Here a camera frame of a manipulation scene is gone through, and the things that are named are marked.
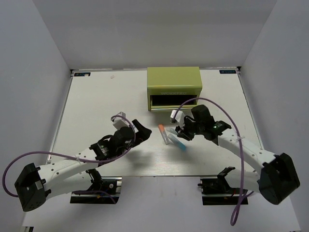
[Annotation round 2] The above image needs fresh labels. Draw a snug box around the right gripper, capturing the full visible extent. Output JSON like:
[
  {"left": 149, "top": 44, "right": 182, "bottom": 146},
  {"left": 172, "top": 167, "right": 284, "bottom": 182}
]
[{"left": 176, "top": 116, "right": 204, "bottom": 141}]

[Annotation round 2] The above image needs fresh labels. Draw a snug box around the green highlighter marker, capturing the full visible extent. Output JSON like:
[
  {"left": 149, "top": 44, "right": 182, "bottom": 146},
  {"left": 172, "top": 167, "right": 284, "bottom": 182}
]
[{"left": 166, "top": 128, "right": 178, "bottom": 135}]

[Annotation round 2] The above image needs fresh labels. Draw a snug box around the blue highlighter marker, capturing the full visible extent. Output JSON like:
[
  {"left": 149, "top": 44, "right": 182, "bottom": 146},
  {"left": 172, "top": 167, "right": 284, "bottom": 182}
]
[{"left": 168, "top": 134, "right": 186, "bottom": 151}]

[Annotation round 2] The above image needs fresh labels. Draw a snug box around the orange highlighter marker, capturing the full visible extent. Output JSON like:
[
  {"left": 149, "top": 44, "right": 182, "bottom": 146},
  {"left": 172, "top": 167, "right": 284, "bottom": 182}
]
[{"left": 158, "top": 124, "right": 169, "bottom": 145}]

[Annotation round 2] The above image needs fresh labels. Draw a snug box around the green metal tool chest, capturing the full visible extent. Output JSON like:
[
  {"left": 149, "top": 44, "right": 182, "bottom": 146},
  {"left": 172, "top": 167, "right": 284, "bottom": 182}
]
[{"left": 147, "top": 67, "right": 202, "bottom": 112}]

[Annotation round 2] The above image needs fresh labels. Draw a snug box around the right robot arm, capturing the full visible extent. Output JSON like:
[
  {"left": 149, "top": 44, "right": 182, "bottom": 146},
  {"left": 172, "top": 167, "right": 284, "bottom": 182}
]
[{"left": 170, "top": 105, "right": 300, "bottom": 205}]

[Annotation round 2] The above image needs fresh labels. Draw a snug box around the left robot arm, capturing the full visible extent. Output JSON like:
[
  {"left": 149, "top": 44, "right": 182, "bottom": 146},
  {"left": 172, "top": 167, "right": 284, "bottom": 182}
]
[{"left": 14, "top": 119, "right": 152, "bottom": 212}]

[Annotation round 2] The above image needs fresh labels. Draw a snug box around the right blue table sticker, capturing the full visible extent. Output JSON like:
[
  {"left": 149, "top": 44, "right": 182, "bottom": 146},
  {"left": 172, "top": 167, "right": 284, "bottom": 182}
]
[{"left": 219, "top": 70, "right": 237, "bottom": 74}]

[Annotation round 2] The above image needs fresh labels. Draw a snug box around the blue table sticker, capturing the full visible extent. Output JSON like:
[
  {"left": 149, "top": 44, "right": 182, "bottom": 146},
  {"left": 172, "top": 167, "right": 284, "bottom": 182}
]
[
  {"left": 219, "top": 70, "right": 237, "bottom": 74},
  {"left": 74, "top": 72, "right": 91, "bottom": 77}
]

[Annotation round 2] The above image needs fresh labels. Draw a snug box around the left blue table sticker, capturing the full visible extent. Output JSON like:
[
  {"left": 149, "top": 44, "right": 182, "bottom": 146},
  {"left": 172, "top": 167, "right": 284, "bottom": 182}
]
[{"left": 74, "top": 72, "right": 91, "bottom": 77}]

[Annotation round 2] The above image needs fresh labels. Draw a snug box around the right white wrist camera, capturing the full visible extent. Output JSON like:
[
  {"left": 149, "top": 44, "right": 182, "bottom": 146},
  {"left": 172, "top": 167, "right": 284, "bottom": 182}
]
[{"left": 170, "top": 110, "right": 186, "bottom": 128}]

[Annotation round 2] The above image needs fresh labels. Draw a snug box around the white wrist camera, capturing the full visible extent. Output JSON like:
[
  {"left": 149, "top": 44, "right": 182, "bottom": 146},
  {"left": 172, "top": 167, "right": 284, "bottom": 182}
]
[
  {"left": 111, "top": 112, "right": 130, "bottom": 130},
  {"left": 170, "top": 110, "right": 186, "bottom": 128}
]

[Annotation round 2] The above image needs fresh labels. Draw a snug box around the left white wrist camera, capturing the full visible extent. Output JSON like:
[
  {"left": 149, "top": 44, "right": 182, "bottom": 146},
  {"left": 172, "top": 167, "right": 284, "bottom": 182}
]
[{"left": 111, "top": 112, "right": 130, "bottom": 130}]

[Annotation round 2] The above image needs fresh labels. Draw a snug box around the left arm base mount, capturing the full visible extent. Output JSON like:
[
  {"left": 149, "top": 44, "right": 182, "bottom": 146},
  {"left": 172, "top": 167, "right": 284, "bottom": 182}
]
[{"left": 70, "top": 169, "right": 122, "bottom": 204}]

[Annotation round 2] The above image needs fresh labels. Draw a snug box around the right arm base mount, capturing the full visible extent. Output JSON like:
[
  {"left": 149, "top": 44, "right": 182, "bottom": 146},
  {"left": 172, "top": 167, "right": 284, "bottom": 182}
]
[{"left": 197, "top": 166, "right": 255, "bottom": 206}]

